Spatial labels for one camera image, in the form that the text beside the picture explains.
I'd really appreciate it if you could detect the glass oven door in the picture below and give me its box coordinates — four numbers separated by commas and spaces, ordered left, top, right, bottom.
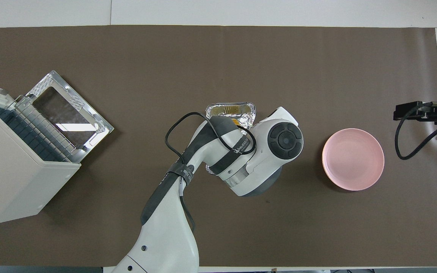
24, 70, 115, 153

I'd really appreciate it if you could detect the white toaster oven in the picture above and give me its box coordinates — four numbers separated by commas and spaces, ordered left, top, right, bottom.
0, 79, 82, 226

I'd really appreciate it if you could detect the pink plate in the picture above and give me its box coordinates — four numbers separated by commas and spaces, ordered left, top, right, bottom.
321, 128, 385, 191

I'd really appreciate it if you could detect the aluminium foil tray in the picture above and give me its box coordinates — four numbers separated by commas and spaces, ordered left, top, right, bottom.
205, 102, 257, 131

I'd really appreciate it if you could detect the black cable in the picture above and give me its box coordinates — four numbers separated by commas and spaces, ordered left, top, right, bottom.
395, 102, 437, 160
165, 112, 257, 232

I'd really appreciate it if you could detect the wire oven rack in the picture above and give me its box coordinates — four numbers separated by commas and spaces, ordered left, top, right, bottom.
13, 96, 91, 163

